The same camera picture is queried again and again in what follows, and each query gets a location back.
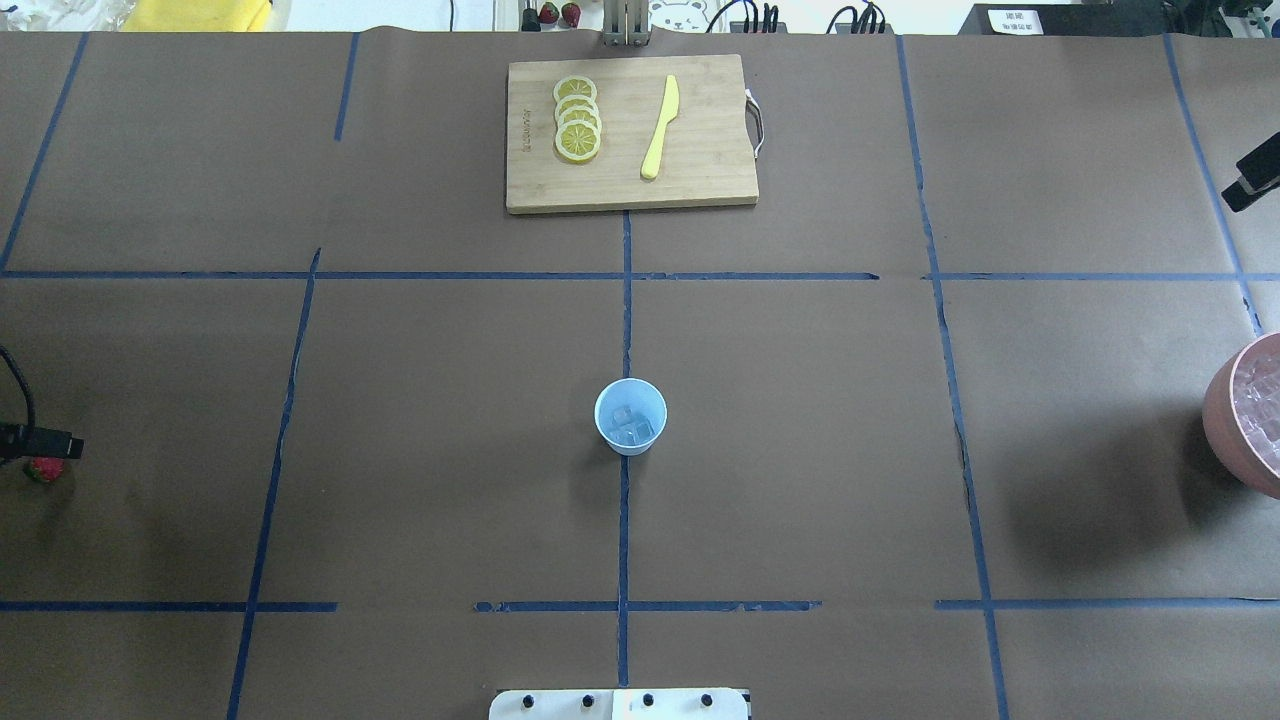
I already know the red strawberry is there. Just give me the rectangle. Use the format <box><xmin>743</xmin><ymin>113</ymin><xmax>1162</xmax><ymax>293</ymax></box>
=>
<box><xmin>559</xmin><ymin>1</ymin><xmax>582</xmax><ymax>29</ymax></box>
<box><xmin>538</xmin><ymin>1</ymin><xmax>561</xmax><ymax>26</ymax></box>
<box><xmin>23</xmin><ymin>457</ymin><xmax>67</xmax><ymax>484</ymax></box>

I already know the clear ice cubes pile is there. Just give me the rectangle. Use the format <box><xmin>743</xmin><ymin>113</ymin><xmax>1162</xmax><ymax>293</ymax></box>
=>
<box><xmin>1231</xmin><ymin>346</ymin><xmax>1279</xmax><ymax>474</ymax></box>

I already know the light blue cup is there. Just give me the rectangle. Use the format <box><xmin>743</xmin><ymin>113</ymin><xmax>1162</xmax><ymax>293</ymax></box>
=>
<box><xmin>593</xmin><ymin>378</ymin><xmax>668</xmax><ymax>457</ymax></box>

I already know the pink bowl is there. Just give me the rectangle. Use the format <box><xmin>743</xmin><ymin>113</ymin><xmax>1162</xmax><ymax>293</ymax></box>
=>
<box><xmin>1202</xmin><ymin>332</ymin><xmax>1279</xmax><ymax>498</ymax></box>

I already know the yellow cloth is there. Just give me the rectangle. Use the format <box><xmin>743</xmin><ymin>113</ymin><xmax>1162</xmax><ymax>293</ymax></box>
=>
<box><xmin>122</xmin><ymin>0</ymin><xmax>274</xmax><ymax>32</ymax></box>

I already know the wooden cutting board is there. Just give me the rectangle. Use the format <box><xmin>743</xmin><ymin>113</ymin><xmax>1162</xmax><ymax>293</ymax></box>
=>
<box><xmin>506</xmin><ymin>54</ymin><xmax>760</xmax><ymax>215</ymax></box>

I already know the yellow plastic knife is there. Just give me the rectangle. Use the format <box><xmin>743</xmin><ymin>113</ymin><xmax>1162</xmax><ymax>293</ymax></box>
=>
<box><xmin>640</xmin><ymin>74</ymin><xmax>680</xmax><ymax>181</ymax></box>

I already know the lemon slice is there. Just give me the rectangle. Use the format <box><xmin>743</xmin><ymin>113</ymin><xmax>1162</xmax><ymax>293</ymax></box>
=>
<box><xmin>553</xmin><ymin>76</ymin><xmax>598</xmax><ymax>102</ymax></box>
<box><xmin>556</xmin><ymin>94</ymin><xmax>600</xmax><ymax>124</ymax></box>
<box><xmin>554</xmin><ymin>120</ymin><xmax>603</xmax><ymax>164</ymax></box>
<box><xmin>556</xmin><ymin>118</ymin><xmax>602</xmax><ymax>143</ymax></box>

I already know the red strawberry on tray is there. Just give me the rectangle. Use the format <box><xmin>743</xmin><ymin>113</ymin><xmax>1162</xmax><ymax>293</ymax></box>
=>
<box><xmin>559</xmin><ymin>1</ymin><xmax>582</xmax><ymax>29</ymax></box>
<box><xmin>538</xmin><ymin>1</ymin><xmax>561</xmax><ymax>26</ymax></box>

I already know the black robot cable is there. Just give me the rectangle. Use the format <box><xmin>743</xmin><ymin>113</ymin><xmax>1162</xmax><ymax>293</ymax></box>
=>
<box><xmin>0</xmin><ymin>345</ymin><xmax>37</xmax><ymax>429</ymax></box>

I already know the aluminium frame post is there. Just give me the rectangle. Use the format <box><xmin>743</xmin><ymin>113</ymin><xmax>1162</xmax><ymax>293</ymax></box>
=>
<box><xmin>602</xmin><ymin>0</ymin><xmax>652</xmax><ymax>47</ymax></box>

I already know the white pedestal column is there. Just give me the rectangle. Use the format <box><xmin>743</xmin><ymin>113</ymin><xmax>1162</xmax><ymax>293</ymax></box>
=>
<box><xmin>488</xmin><ymin>687</ymin><xmax>753</xmax><ymax>719</ymax></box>

